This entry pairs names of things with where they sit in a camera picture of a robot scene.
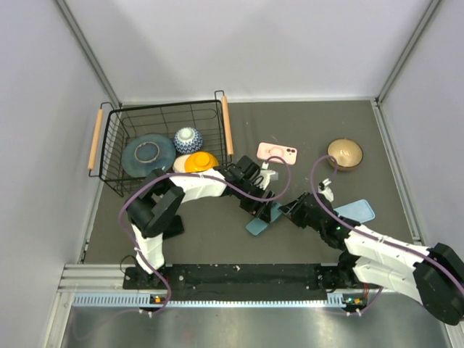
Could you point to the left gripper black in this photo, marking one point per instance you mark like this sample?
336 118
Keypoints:
262 210

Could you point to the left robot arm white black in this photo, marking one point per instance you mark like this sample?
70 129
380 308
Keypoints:
153 213

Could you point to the white slotted cable duct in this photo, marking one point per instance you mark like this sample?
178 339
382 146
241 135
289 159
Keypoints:
150 301

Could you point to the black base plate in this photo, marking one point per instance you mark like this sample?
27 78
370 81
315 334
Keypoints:
245 281

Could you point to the teal smartphone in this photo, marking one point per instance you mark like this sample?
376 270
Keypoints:
257 226

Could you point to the cream white bowl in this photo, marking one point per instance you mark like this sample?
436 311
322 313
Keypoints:
179 163

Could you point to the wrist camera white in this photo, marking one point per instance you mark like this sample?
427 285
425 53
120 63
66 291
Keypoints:
266 176
325 189

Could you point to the right wooden basket handle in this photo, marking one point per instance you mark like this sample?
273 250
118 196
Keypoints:
227 126

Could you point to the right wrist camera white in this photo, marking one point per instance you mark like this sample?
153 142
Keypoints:
325 189

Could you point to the wooden basket handle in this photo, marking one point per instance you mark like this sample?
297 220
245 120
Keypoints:
227 126
95 139

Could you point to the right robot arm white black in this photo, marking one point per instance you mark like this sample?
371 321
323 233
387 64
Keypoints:
431 276

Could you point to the black wire basket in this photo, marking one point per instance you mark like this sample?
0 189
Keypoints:
130 141

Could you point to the blue white patterned bowl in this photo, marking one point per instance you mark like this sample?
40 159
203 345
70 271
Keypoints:
188 140

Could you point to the dark blue ceramic plate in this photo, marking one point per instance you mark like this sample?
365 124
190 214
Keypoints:
147 153

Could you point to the left wooden basket handle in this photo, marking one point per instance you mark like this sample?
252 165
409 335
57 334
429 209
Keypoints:
95 139

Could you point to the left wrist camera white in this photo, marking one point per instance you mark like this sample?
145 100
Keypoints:
266 176

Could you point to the pink phone case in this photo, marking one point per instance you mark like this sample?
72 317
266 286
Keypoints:
267 150

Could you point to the gold brown bowl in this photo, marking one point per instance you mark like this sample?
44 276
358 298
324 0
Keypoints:
345 153

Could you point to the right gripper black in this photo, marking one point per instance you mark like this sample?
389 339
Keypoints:
293 209

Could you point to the yellow bowl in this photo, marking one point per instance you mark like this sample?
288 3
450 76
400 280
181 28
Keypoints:
199 162

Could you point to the light blue phone case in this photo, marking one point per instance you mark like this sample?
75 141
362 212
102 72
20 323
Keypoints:
359 210

